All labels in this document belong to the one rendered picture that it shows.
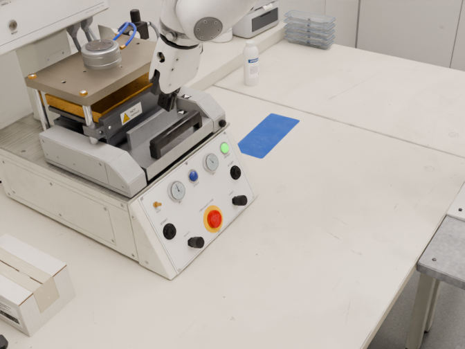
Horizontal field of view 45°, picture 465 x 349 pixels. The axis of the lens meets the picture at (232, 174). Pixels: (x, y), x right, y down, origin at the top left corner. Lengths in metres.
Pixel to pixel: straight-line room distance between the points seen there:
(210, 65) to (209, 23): 1.03
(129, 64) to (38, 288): 0.48
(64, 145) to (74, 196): 0.13
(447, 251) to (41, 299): 0.83
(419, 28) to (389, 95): 1.75
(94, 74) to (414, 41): 2.64
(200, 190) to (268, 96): 0.65
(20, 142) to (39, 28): 0.27
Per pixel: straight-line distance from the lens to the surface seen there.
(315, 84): 1.88
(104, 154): 1.12
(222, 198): 1.27
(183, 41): 1.01
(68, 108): 1.22
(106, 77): 1.17
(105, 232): 1.24
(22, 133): 1.41
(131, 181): 1.10
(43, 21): 1.29
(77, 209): 1.27
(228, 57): 1.97
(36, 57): 1.33
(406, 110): 1.76
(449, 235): 1.32
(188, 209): 1.20
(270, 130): 1.62
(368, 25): 3.67
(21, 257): 1.19
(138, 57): 1.24
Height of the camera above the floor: 1.60
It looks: 36 degrees down
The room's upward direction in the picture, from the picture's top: 4 degrees counter-clockwise
